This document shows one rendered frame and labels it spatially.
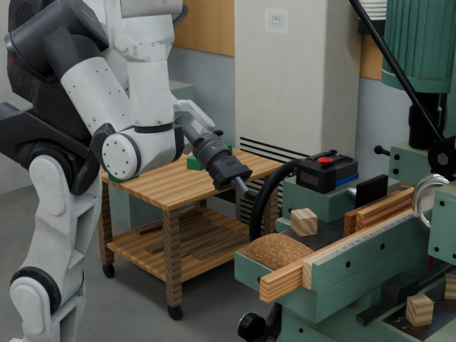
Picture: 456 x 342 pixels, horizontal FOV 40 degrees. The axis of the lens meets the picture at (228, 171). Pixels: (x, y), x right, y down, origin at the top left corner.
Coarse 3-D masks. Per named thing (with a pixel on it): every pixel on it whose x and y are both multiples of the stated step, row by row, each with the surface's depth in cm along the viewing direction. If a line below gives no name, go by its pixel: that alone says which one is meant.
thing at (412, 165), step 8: (400, 144) 128; (392, 152) 127; (400, 152) 126; (408, 152) 124; (416, 152) 123; (424, 152) 123; (392, 160) 128; (400, 160) 126; (408, 160) 125; (416, 160) 123; (424, 160) 122; (392, 168) 128; (400, 168) 127; (408, 168) 125; (416, 168) 124; (424, 168) 123; (392, 176) 129; (400, 176) 127; (408, 176) 126; (416, 176) 124; (416, 184) 125
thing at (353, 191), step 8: (376, 176) 132; (384, 176) 132; (360, 184) 128; (368, 184) 128; (376, 184) 130; (384, 184) 132; (352, 192) 134; (360, 192) 128; (368, 192) 129; (376, 192) 131; (384, 192) 133; (360, 200) 128; (368, 200) 130
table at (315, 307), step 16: (288, 224) 140; (320, 224) 132; (336, 224) 132; (304, 240) 126; (320, 240) 125; (336, 240) 125; (416, 240) 125; (240, 256) 120; (400, 256) 123; (416, 256) 127; (240, 272) 122; (256, 272) 118; (368, 272) 116; (384, 272) 120; (256, 288) 119; (304, 288) 109; (336, 288) 110; (352, 288) 114; (368, 288) 118; (288, 304) 113; (304, 304) 110; (320, 304) 108; (336, 304) 112; (320, 320) 110
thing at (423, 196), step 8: (424, 176) 112; (432, 176) 110; (440, 176) 109; (448, 176) 108; (424, 184) 111; (432, 184) 110; (440, 184) 109; (416, 192) 113; (424, 192) 112; (432, 192) 111; (416, 200) 113; (424, 200) 112; (432, 200) 110; (416, 208) 114; (424, 208) 113; (432, 208) 111; (416, 216) 114; (424, 216) 113; (424, 224) 113
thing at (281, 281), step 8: (408, 208) 130; (376, 224) 123; (360, 232) 120; (344, 240) 117; (296, 264) 108; (272, 272) 106; (280, 272) 106; (288, 272) 106; (296, 272) 107; (264, 280) 103; (272, 280) 103; (280, 280) 105; (288, 280) 106; (296, 280) 108; (264, 288) 104; (272, 288) 104; (280, 288) 105; (288, 288) 107; (296, 288) 108; (264, 296) 104; (272, 296) 104; (280, 296) 106
